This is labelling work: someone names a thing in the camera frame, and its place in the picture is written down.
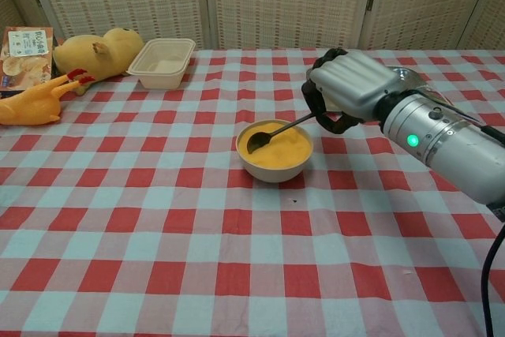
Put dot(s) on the yellow plush toy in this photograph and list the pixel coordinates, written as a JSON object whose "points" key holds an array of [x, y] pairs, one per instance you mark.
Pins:
{"points": [[87, 57]]}

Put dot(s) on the beige rectangular food container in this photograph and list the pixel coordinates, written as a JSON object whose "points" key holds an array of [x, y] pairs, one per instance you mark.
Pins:
{"points": [[158, 76]]}

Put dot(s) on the yellow rubber chicken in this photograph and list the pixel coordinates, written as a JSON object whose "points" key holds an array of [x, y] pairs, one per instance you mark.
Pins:
{"points": [[31, 106]]}

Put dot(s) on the snack box with white label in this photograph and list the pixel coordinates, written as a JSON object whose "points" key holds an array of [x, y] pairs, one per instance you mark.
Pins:
{"points": [[23, 61]]}

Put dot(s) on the black spoon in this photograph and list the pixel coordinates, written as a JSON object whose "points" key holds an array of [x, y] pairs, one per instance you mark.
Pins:
{"points": [[258, 141]]}

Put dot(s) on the metal screen hinge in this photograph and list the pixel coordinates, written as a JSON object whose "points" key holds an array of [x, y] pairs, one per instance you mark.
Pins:
{"points": [[371, 0]]}

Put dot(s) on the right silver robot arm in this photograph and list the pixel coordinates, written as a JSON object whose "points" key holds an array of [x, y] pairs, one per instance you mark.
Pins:
{"points": [[453, 143]]}

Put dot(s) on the rectangular metal tray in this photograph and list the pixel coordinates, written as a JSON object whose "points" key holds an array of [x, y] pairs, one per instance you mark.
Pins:
{"points": [[410, 76]]}

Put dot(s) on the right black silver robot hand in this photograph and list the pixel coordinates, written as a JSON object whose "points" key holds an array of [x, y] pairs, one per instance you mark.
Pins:
{"points": [[351, 80]]}

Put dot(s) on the cream round bowl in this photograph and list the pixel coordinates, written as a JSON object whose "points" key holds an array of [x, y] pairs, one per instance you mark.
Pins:
{"points": [[276, 173]]}

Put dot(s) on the red white checkered tablecloth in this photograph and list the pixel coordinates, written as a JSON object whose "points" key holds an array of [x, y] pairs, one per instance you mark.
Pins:
{"points": [[158, 234]]}

